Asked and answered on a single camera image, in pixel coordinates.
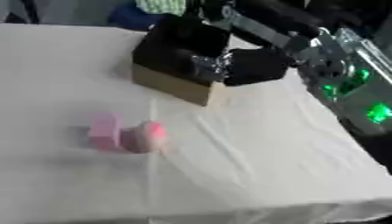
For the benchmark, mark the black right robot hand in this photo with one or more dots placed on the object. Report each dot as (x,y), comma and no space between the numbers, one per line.
(258,67)

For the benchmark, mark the tan cardboard box black inside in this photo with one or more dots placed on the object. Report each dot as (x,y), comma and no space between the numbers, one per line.
(176,62)

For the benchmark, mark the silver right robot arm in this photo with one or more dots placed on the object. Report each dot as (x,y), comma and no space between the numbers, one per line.
(347,78)

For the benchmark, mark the pink rectangular block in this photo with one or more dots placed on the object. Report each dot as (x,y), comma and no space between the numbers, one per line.
(105,131)

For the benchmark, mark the pink round toy fruit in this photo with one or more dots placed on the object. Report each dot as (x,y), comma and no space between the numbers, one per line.
(144,137)

